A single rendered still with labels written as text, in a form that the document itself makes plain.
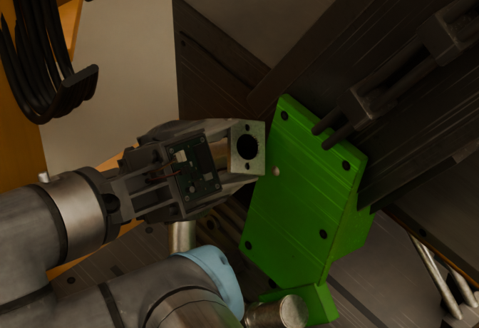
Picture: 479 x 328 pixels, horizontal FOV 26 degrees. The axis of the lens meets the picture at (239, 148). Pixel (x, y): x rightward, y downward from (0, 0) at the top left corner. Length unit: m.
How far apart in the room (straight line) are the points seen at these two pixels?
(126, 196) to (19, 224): 0.10
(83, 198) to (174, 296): 0.12
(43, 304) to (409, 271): 0.63
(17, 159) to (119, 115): 1.57
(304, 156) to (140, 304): 0.26
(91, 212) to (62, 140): 1.88
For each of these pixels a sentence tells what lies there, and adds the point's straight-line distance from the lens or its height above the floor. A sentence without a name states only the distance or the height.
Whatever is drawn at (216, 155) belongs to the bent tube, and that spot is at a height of 1.21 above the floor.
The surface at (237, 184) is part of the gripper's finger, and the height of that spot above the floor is 1.24.
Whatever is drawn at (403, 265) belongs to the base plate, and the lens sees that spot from 1.37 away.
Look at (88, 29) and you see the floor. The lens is 3.07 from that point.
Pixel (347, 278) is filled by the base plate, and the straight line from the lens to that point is 1.35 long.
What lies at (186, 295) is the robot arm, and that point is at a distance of 0.83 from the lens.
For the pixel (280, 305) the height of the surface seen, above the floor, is 1.10.
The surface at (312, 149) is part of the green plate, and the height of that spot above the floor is 1.25.
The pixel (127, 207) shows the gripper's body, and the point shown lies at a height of 1.31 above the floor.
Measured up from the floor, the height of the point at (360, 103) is 1.37.
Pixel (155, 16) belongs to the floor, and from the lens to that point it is 3.10.
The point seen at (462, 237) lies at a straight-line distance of 1.11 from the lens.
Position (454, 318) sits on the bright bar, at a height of 1.01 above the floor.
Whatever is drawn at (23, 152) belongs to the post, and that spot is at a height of 1.09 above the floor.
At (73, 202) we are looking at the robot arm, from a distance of 0.88.
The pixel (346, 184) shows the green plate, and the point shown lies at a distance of 1.00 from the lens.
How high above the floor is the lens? 1.99
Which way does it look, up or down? 47 degrees down
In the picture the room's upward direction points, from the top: straight up
